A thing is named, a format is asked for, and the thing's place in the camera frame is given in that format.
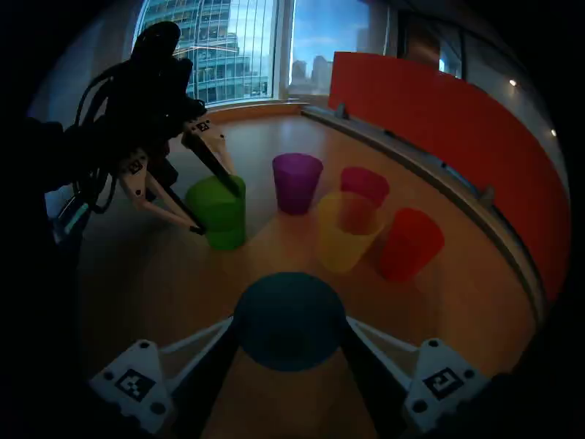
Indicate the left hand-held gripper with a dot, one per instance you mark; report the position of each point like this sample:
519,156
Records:
153,91

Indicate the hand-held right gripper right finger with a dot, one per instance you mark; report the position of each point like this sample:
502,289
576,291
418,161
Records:
441,382

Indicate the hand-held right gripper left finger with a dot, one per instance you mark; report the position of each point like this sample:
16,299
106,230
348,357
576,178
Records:
137,382

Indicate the green plastic cup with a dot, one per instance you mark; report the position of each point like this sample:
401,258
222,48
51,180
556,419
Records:
221,215

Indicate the blue plastic cup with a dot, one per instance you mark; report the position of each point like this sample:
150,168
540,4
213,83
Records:
288,320

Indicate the purple plastic cup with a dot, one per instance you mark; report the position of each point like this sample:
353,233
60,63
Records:
296,187

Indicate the red plastic cup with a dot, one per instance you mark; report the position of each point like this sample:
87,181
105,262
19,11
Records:
409,244

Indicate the yellow plastic cup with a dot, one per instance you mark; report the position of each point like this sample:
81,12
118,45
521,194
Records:
345,233

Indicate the magenta plastic cup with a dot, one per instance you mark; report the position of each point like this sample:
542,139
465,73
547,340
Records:
365,183

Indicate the red desk screen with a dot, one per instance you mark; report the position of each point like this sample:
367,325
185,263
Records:
457,132

